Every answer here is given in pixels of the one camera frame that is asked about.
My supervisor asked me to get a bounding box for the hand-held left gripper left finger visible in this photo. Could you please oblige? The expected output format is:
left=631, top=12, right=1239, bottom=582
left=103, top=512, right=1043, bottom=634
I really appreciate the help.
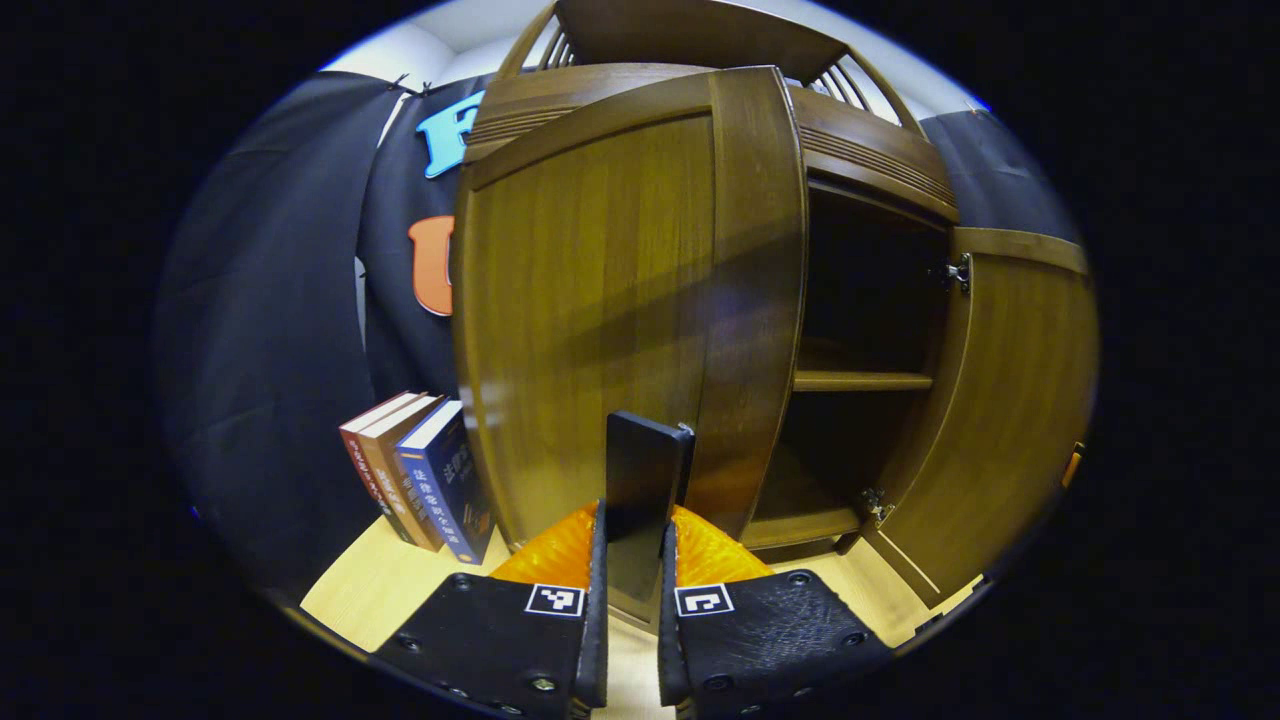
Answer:
left=375, top=503, right=609, bottom=720

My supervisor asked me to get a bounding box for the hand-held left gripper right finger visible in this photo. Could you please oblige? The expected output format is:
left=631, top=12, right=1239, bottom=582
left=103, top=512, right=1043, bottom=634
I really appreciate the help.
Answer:
left=657, top=505, right=894, bottom=720

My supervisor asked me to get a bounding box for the wooden cabinet door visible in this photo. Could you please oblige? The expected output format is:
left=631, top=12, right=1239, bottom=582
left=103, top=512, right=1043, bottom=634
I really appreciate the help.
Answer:
left=865, top=227, right=1101, bottom=608
left=452, top=65, right=809, bottom=626

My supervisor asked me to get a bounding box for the wooden shoe cabinet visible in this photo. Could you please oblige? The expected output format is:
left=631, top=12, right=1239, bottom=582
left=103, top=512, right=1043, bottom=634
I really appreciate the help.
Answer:
left=460, top=0, right=961, bottom=566

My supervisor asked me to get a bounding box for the wooden inner cabinet shelf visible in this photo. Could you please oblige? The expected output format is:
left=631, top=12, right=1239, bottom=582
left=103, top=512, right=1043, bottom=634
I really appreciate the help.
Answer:
left=793, top=370, right=936, bottom=393

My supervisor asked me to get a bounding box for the wooden cabinet drawer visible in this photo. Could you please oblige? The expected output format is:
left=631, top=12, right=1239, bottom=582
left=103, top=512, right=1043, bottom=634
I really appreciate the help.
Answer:
left=465, top=62, right=959, bottom=223

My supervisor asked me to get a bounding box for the blue book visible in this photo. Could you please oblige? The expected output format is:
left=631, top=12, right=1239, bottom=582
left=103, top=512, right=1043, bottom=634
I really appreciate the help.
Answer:
left=395, top=400, right=496, bottom=566

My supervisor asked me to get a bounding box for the brown book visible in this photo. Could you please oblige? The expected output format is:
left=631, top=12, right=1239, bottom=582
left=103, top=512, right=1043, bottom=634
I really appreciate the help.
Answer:
left=357, top=395, right=446, bottom=553

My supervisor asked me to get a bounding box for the black backdrop cloth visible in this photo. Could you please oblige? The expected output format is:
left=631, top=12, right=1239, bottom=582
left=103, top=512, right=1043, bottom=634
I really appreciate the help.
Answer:
left=155, top=70, right=1086, bottom=601

